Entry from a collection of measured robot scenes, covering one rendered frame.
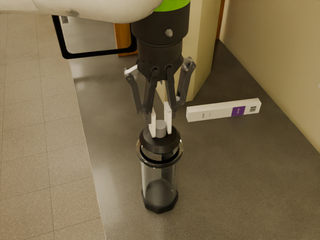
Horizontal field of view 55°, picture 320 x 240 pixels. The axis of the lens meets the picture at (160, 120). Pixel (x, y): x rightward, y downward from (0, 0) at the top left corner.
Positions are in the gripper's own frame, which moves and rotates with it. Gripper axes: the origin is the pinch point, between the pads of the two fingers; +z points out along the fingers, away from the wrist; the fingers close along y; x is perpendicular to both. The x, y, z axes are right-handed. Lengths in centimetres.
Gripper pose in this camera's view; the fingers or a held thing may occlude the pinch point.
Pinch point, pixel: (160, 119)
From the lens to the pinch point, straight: 64.4
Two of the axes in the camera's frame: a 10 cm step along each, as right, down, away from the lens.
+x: 2.9, 6.8, -6.7
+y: -9.6, 2.0, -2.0
